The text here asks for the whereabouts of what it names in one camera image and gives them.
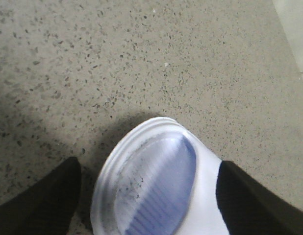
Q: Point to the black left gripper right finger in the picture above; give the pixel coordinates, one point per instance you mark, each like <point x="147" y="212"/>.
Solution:
<point x="248" y="208"/>

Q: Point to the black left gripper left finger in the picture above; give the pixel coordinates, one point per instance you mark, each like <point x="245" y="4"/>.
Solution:
<point x="47" y="207"/>

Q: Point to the light blue slipper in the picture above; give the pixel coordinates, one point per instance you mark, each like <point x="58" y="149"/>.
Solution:
<point x="159" y="179"/>

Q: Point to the pale grey-green backdrop curtain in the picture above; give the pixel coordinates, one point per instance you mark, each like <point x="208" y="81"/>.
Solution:
<point x="290" y="13"/>

